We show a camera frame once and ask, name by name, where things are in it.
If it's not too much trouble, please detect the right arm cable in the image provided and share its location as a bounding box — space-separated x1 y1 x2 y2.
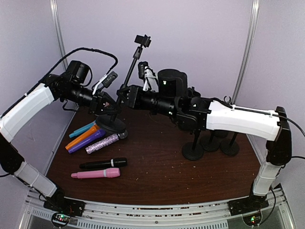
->
214 99 305 138

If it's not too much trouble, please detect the front aluminium rail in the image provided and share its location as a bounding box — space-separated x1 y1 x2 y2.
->
17 188 296 229

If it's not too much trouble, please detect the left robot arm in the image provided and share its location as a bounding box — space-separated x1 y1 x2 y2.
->
0 61 118 213

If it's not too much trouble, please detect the glitter silver microphone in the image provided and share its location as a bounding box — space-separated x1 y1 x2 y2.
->
85 131 128 154

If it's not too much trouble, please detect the black microphone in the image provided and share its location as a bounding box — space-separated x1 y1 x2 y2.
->
79 157 128 170

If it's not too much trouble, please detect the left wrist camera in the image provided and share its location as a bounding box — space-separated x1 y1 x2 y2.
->
92 71 118 95

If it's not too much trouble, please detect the pink mic stand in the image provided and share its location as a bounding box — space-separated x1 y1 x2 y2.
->
182 130 204 161

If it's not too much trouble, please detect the blue microphone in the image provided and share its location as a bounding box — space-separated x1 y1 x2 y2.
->
69 121 97 138

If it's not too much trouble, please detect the aluminium post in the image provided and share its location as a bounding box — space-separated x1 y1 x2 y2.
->
231 0 260 104
50 0 66 58

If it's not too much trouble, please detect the glitter mic stand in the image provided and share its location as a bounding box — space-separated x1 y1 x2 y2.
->
188 87 201 97

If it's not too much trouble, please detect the purple microphone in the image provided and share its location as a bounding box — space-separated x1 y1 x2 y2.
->
67 129 106 154

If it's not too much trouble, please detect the black mic stand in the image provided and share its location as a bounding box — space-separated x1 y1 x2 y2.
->
96 34 151 134

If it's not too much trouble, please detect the orange microphone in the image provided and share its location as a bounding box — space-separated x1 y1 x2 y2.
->
65 124 100 150

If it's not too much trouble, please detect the pink microphone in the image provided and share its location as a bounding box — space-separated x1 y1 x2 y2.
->
71 167 121 179

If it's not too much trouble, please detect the left aluminium post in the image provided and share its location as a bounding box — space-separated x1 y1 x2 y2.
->
50 0 66 58

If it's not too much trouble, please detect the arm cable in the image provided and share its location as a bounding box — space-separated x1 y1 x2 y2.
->
0 47 119 115
214 99 305 138

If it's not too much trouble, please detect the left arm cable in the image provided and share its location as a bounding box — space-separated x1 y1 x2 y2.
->
0 47 119 115

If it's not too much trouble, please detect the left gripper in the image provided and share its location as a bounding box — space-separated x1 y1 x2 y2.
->
62 83 122 115

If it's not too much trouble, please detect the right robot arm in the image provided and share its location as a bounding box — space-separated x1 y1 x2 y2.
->
117 69 292 214

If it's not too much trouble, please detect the right aluminium post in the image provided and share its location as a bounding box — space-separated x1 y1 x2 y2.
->
231 0 260 104

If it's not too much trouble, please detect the mic stand front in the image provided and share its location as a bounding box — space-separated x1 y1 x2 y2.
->
220 132 240 156

